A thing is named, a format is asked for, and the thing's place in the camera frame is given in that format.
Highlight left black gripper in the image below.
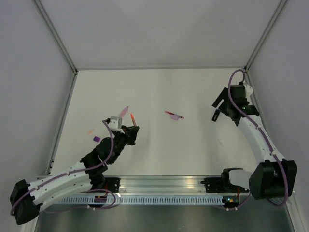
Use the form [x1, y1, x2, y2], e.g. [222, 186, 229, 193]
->
[110, 125, 140, 164]

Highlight orange highlighter pen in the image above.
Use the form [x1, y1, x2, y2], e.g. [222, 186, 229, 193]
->
[130, 114, 137, 127]

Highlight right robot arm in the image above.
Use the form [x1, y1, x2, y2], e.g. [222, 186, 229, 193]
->
[212, 83, 297, 200]

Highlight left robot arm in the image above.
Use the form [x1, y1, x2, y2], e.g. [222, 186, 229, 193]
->
[9, 126, 140, 225]

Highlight dark purple pen cap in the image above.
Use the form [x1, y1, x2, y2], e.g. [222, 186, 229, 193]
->
[93, 136, 101, 143]

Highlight pink highlighter pen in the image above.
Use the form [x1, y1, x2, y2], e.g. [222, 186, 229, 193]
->
[118, 106, 128, 118]

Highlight light purple pen cap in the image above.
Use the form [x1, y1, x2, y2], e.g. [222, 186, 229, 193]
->
[170, 115, 182, 120]

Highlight red pen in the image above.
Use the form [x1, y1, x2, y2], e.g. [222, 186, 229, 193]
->
[165, 111, 184, 119]

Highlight black purple-tipped marker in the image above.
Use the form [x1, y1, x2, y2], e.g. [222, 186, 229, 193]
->
[212, 109, 220, 122]

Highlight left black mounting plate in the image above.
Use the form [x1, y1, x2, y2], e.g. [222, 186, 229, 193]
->
[103, 177, 121, 193]

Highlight black mounting plate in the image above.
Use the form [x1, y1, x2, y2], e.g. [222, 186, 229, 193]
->
[200, 177, 228, 193]
[103, 177, 121, 193]

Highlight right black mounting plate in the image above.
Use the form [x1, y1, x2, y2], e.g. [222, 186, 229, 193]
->
[200, 177, 228, 193]

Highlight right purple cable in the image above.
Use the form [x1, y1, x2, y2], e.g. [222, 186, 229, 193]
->
[228, 69, 290, 208]

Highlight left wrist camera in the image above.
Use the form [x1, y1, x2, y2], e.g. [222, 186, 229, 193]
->
[106, 116, 124, 133]

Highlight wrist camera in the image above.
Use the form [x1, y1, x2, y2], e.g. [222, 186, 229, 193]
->
[106, 116, 124, 133]
[244, 83, 253, 99]

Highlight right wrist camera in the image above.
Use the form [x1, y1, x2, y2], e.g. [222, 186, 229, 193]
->
[244, 83, 253, 99]

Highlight white slotted cable duct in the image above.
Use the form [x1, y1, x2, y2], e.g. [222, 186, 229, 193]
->
[58, 194, 224, 205]

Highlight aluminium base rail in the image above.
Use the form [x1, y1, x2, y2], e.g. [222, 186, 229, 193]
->
[105, 175, 249, 195]

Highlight right aluminium frame post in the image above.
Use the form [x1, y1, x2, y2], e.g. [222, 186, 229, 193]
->
[244, 0, 289, 72]

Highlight aluminium frame post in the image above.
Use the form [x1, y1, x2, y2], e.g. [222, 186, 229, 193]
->
[244, 0, 289, 72]
[32, 0, 78, 74]

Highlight left aluminium frame post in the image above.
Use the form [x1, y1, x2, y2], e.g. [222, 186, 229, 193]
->
[32, 0, 78, 74]

